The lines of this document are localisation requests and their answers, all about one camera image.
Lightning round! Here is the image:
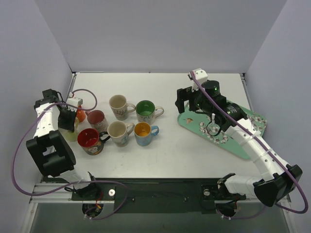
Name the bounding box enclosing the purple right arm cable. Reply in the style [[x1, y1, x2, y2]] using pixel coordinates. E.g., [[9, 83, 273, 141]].
[[190, 70, 307, 220]]

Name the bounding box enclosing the cream cat cartoon mug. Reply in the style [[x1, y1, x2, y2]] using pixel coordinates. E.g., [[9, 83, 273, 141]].
[[136, 100, 164, 125]]

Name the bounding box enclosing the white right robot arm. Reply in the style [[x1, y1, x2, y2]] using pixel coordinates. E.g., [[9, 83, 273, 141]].
[[175, 81, 302, 207]]

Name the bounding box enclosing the green floral tray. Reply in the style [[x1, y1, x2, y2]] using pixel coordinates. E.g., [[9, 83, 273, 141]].
[[177, 100, 268, 160]]

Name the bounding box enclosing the cream mug with sea print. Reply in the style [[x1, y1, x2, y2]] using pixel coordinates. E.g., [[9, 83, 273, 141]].
[[107, 121, 135, 147]]

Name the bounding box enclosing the beige mug with red print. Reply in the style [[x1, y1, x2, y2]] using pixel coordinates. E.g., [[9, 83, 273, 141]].
[[109, 95, 136, 121]]

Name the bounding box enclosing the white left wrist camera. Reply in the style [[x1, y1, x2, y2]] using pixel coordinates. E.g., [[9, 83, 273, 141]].
[[66, 97, 83, 112]]

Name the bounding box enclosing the blue butterfly mug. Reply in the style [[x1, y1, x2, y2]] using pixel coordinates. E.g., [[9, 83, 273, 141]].
[[134, 122, 159, 146]]

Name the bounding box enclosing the lime green faceted mug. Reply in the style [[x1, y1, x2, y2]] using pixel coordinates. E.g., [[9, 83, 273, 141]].
[[63, 117, 79, 142]]

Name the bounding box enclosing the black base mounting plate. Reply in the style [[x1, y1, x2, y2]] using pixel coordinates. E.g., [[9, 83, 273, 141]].
[[71, 178, 246, 216]]

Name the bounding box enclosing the orange mug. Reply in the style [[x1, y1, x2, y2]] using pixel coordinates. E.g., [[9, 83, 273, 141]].
[[76, 109, 86, 123]]

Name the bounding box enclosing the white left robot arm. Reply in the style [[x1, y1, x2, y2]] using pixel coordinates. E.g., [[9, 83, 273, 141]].
[[26, 89, 100, 200]]

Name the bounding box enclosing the pink patterned mug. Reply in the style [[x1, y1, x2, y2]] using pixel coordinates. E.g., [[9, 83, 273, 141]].
[[86, 110, 109, 133]]

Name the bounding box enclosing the black mug with red interior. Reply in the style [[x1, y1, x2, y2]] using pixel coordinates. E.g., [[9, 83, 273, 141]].
[[77, 128, 110, 155]]

